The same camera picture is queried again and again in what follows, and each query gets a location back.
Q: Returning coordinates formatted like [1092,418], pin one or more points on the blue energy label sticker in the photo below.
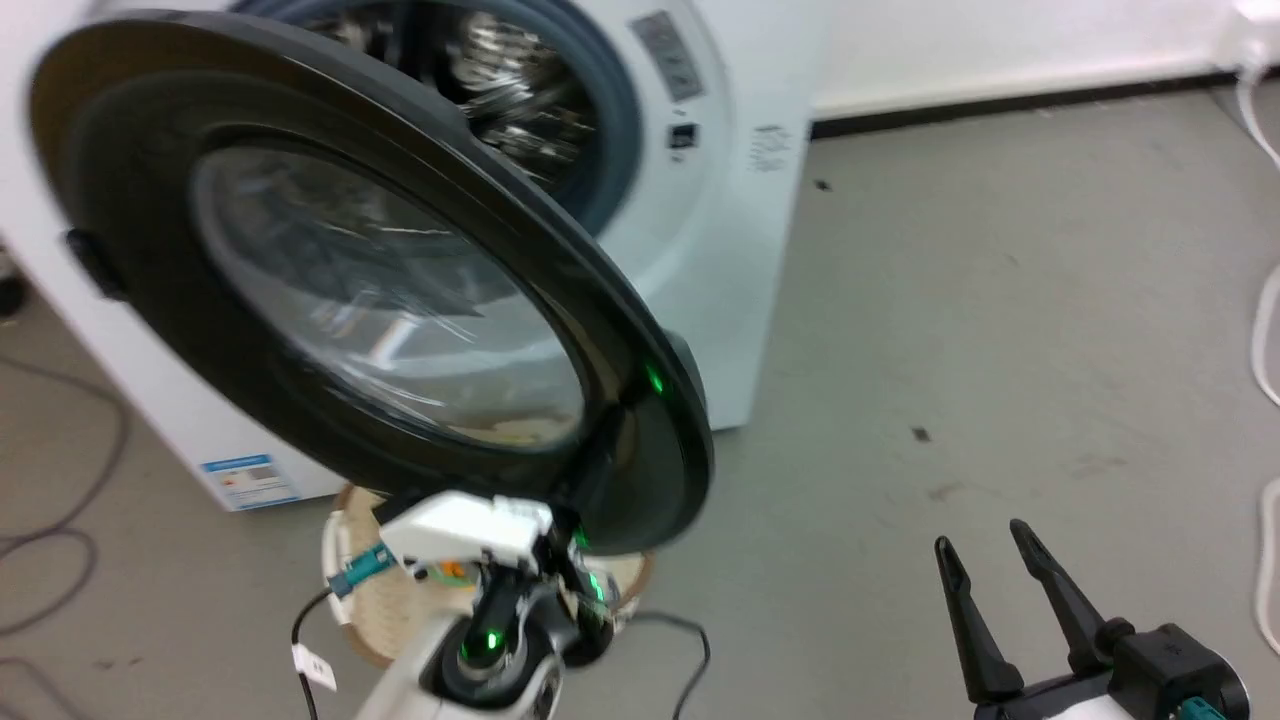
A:
[248,482]

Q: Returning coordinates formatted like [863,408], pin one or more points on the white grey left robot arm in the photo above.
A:
[480,650]

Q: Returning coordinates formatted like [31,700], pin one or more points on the black round glass washer door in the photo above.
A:
[380,300]

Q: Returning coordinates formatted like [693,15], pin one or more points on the white front-load washing machine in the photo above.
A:
[730,260]

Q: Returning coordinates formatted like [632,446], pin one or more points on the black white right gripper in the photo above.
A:
[1160,670]

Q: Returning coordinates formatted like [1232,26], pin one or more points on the steel washer drum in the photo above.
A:
[510,90]

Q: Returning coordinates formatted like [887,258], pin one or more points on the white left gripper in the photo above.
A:
[465,525]

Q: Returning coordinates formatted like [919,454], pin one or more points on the beige woven laundry basket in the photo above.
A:
[375,600]

